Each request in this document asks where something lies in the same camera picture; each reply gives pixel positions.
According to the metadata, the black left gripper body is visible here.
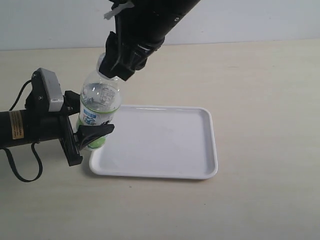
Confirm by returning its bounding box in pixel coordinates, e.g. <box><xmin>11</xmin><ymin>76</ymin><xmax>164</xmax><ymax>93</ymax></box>
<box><xmin>38</xmin><ymin>112</ymin><xmax>83</xmax><ymax>167</ymax></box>

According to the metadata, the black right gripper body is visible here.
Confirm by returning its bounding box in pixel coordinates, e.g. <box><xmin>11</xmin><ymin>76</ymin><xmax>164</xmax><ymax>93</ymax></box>
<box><xmin>120</xmin><ymin>39</ymin><xmax>163</xmax><ymax>71</ymax></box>

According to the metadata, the clear plastic lime drink bottle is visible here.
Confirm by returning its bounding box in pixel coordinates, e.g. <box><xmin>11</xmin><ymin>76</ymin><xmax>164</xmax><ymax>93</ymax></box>
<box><xmin>75</xmin><ymin>71</ymin><xmax>123</xmax><ymax>152</ymax></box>

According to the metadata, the white bottle cap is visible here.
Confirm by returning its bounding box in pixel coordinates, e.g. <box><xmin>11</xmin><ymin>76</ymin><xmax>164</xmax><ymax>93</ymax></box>
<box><xmin>96</xmin><ymin>52</ymin><xmax>120</xmax><ymax>80</ymax></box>

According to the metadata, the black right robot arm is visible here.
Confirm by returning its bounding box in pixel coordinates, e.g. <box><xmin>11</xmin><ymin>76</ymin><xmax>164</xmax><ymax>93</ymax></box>
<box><xmin>97</xmin><ymin>0</ymin><xmax>199</xmax><ymax>81</ymax></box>

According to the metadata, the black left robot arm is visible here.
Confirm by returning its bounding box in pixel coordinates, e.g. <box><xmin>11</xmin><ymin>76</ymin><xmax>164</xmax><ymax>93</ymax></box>
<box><xmin>0</xmin><ymin>90</ymin><xmax>115</xmax><ymax>167</ymax></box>

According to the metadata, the white zip tie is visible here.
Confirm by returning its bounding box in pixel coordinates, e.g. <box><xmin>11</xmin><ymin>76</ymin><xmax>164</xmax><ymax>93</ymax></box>
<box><xmin>103</xmin><ymin>1</ymin><xmax>135</xmax><ymax>20</ymax></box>

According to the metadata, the white rectangular plastic tray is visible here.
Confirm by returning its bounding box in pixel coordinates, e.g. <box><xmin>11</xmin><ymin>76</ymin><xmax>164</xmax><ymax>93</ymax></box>
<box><xmin>89</xmin><ymin>105</ymin><xmax>218</xmax><ymax>180</ymax></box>

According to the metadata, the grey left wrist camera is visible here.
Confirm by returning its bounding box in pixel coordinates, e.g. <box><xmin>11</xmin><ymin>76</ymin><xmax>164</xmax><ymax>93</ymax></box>
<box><xmin>25</xmin><ymin>67</ymin><xmax>64</xmax><ymax>115</ymax></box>

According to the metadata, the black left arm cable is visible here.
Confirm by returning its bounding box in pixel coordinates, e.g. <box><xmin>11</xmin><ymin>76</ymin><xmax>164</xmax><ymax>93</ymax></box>
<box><xmin>0</xmin><ymin>79</ymin><xmax>43</xmax><ymax>182</ymax></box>

